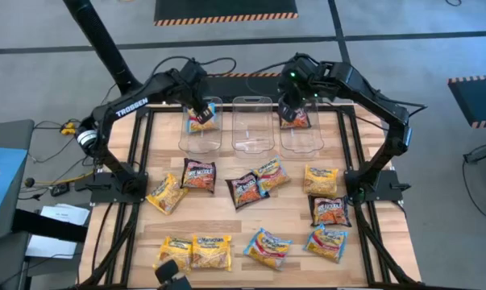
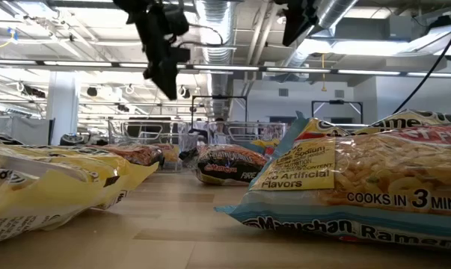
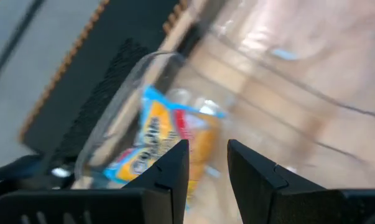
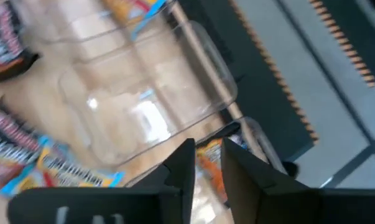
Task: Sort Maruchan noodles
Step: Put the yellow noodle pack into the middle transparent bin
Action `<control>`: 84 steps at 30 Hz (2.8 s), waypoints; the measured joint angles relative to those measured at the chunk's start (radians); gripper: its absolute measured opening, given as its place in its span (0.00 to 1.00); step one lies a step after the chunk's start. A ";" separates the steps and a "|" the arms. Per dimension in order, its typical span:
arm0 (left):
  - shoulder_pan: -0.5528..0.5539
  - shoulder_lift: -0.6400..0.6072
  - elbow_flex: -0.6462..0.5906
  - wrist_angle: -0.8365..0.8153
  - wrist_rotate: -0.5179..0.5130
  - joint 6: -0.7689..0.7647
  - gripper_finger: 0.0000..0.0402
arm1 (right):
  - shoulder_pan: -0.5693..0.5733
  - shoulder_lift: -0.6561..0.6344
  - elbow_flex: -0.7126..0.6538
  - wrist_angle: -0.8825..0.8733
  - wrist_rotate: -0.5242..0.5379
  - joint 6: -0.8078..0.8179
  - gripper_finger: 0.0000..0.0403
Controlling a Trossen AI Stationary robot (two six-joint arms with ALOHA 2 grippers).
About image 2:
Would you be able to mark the yellow chicken ramen pack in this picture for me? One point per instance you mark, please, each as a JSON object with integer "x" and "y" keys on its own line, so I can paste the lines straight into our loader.
{"x": 60, "y": 194}

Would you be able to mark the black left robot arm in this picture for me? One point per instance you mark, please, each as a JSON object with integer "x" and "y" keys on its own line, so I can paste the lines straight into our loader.
{"x": 131, "y": 9}

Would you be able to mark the grey partition screen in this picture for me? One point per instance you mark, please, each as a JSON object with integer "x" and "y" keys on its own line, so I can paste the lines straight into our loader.
{"x": 27, "y": 130}

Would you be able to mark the black fire noodle pack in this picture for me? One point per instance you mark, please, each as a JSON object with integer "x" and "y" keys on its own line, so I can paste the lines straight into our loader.
{"x": 229, "y": 168}
{"x": 135, "y": 155}

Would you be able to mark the white square pillar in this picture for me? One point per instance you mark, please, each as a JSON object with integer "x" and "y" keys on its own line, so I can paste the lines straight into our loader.
{"x": 62, "y": 108}

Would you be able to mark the silver ribbed ventilation duct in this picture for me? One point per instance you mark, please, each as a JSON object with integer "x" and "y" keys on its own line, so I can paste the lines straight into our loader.
{"x": 215, "y": 30}

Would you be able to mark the black metal frame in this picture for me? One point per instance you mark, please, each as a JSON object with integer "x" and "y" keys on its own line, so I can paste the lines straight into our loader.
{"x": 337, "y": 101}

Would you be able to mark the yellow hanging pendant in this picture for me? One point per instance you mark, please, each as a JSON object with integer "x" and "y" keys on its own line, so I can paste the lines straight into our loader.
{"x": 323, "y": 87}

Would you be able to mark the person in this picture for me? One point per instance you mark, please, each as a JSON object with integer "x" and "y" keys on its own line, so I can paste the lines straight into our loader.
{"x": 219, "y": 121}

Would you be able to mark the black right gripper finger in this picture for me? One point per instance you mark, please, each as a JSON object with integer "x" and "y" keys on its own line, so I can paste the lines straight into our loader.
{"x": 290, "y": 30}

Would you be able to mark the long LED light bar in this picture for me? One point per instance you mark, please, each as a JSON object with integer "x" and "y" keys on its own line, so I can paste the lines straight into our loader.
{"x": 225, "y": 67}

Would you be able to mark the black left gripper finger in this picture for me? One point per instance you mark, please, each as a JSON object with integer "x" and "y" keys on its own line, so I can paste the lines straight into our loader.
{"x": 167, "y": 82}

